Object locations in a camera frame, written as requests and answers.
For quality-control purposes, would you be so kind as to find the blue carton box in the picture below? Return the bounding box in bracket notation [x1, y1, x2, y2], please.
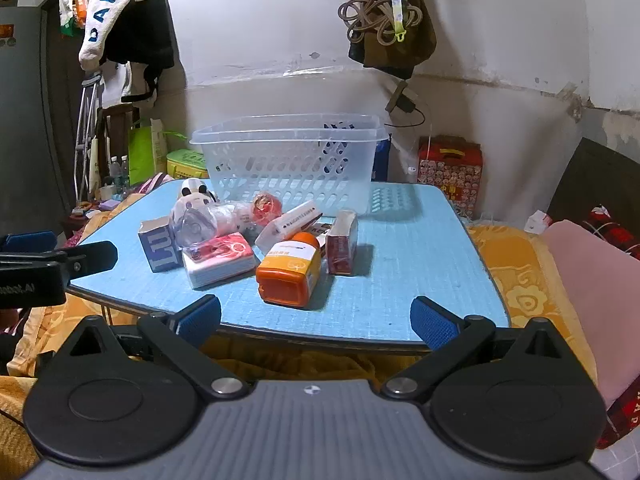
[138, 216, 184, 273]

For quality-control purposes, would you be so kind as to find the dark wooden chair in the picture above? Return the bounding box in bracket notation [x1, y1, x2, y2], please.
[96, 104, 142, 183]

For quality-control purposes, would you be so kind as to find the red gift box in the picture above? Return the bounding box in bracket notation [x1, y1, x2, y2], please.
[417, 135, 485, 219]

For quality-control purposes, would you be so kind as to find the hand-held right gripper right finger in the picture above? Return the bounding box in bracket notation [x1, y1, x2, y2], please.
[381, 296, 576, 401]

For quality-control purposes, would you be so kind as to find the blue shopping bag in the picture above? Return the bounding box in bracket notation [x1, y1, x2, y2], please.
[370, 132, 392, 184]

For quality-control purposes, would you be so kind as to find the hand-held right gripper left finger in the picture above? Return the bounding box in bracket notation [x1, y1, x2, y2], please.
[59, 295, 249, 401]

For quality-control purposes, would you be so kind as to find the green paper bag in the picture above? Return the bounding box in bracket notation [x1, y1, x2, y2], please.
[128, 119, 154, 187]

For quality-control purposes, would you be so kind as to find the brown hanging bag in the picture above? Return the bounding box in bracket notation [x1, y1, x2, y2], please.
[348, 0, 437, 79]

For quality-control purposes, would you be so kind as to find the grey cabinet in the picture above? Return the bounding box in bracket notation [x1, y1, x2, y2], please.
[0, 4, 77, 242]

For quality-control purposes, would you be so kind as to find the clear plastic basket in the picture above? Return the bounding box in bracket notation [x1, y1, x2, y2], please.
[190, 113, 390, 217]

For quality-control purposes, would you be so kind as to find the pink tissue pack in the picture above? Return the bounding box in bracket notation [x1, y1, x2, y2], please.
[181, 232, 256, 290]

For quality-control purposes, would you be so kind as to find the white and black sweater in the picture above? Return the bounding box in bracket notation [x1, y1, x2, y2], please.
[78, 0, 176, 74]

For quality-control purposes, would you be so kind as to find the yellow patterned blanket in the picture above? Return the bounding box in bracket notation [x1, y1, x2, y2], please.
[0, 194, 601, 476]

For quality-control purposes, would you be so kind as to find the black charger with cable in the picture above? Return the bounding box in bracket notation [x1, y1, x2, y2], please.
[384, 80, 427, 129]

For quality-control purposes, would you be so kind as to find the beige paper bag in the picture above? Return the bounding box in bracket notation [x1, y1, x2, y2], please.
[150, 117, 172, 179]

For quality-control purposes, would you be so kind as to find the red ball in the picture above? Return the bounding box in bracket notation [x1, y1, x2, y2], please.
[250, 191, 284, 227]

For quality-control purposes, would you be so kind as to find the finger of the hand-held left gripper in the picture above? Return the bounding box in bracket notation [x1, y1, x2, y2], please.
[0, 231, 59, 255]
[0, 241, 119, 281]

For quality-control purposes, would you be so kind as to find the dark wooden headboard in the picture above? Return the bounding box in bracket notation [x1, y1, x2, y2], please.
[546, 137, 640, 262]

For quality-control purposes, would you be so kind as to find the panda plush toy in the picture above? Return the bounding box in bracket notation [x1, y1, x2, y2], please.
[179, 178, 220, 211]

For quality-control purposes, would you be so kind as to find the white hanging plastic bag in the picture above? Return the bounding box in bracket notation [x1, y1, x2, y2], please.
[59, 0, 94, 39]

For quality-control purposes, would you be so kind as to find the green box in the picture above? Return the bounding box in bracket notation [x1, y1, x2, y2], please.
[166, 149, 210, 180]

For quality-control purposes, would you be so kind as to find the pink blanket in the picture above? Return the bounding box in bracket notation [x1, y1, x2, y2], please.
[541, 219, 640, 411]

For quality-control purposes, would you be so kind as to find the yellow-green strap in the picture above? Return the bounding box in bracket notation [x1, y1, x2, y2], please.
[387, 0, 407, 44]

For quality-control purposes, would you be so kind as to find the long white box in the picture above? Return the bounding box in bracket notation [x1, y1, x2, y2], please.
[255, 200, 324, 251]

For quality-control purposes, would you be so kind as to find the orange pill bottle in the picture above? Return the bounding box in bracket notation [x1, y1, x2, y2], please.
[255, 232, 322, 310]

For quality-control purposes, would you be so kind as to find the red and white box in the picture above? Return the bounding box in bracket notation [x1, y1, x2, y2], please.
[326, 210, 360, 276]

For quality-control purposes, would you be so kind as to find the coiled beige rope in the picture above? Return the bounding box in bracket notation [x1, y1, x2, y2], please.
[337, 0, 427, 47]

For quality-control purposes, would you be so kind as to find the metal crutch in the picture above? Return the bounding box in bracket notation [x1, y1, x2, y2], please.
[73, 72, 104, 207]

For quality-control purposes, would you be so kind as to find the small white box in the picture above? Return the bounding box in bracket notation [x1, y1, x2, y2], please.
[525, 210, 554, 234]

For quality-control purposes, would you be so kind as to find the red plaid cloth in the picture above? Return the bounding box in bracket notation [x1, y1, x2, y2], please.
[579, 205, 640, 262]

